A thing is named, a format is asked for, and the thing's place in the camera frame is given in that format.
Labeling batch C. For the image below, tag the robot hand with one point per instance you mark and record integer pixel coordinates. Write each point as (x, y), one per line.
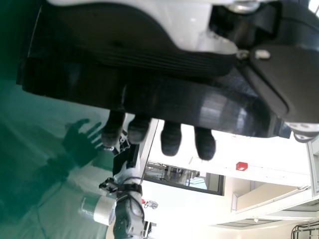
(125, 159)
(274, 64)

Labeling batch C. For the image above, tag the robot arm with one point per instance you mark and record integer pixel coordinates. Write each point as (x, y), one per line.
(129, 214)

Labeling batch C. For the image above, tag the white tape roll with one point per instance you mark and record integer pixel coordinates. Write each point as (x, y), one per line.
(102, 210)

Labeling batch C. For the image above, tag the dark framed window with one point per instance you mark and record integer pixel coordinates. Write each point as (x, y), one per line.
(184, 178)

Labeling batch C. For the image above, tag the red wall alarm box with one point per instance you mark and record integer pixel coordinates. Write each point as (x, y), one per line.
(241, 166)

